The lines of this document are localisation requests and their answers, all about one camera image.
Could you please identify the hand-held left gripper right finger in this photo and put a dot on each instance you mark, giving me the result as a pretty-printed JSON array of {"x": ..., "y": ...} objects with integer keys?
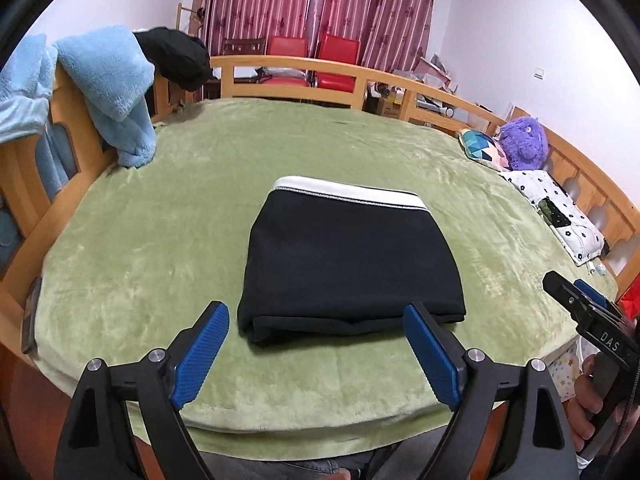
[{"x": 432, "y": 355}]

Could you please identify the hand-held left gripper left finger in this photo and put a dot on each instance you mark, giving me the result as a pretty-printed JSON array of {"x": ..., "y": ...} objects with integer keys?
[{"x": 200, "y": 355}]

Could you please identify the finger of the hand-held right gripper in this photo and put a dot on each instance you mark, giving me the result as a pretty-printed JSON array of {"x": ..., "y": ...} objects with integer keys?
[
  {"x": 562, "y": 287},
  {"x": 590, "y": 292}
]

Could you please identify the black shorts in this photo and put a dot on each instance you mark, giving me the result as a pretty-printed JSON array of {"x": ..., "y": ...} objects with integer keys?
[{"x": 340, "y": 260}]

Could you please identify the person's right hand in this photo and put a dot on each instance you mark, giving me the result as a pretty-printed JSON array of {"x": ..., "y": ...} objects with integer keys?
[{"x": 580, "y": 400}]

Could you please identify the red object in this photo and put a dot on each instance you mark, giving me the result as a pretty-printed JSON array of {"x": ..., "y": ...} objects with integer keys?
[{"x": 631, "y": 305}]

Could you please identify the white flower dotted pillow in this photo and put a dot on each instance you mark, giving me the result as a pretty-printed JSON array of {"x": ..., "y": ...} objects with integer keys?
[{"x": 575, "y": 232}]

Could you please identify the star printed sheet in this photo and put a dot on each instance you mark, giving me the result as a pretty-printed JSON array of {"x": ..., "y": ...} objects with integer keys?
[{"x": 565, "y": 372}]

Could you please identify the dark green object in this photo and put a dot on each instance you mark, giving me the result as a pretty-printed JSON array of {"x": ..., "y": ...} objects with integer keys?
[{"x": 552, "y": 212}]

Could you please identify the green fleece blanket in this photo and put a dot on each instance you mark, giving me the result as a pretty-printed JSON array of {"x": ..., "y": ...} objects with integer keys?
[{"x": 150, "y": 260}]

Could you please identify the purple plush toy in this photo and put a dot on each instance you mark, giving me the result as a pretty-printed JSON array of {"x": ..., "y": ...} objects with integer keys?
[{"x": 522, "y": 142}]

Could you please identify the geometric patterned pillow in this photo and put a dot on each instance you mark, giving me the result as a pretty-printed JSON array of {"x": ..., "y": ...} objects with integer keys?
[{"x": 477, "y": 145}]

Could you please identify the pile of desk clutter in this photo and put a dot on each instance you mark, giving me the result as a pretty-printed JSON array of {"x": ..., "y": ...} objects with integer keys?
[{"x": 432, "y": 85}]

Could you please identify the cardboard box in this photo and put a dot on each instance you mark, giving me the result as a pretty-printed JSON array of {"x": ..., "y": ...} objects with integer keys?
[{"x": 390, "y": 107}]

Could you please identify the blue fluffy towel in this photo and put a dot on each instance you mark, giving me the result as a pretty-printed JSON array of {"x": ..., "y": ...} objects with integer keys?
[{"x": 110, "y": 75}]

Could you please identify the black garment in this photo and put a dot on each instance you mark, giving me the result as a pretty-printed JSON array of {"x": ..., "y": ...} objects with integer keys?
[{"x": 175, "y": 55}]

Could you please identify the dark wooden chair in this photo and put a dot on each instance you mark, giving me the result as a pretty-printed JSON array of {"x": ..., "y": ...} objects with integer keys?
[{"x": 242, "y": 46}]

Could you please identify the light blue quilted cloth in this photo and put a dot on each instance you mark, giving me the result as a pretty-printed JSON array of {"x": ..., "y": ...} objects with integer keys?
[{"x": 20, "y": 95}]

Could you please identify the red chair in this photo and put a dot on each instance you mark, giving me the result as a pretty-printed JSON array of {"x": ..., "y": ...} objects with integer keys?
[
  {"x": 285, "y": 46},
  {"x": 339, "y": 49}
]

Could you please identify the wooden coat rack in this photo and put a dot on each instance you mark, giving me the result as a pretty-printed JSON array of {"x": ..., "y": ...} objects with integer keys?
[{"x": 192, "y": 15}]

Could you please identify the red striped curtain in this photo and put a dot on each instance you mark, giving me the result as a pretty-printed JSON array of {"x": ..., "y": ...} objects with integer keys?
[{"x": 250, "y": 0}]

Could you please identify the white wall switch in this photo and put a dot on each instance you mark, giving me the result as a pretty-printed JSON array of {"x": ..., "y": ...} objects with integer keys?
[{"x": 538, "y": 72}]

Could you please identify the wooden bed frame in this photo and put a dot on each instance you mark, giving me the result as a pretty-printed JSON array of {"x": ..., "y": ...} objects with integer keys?
[{"x": 20, "y": 185}]

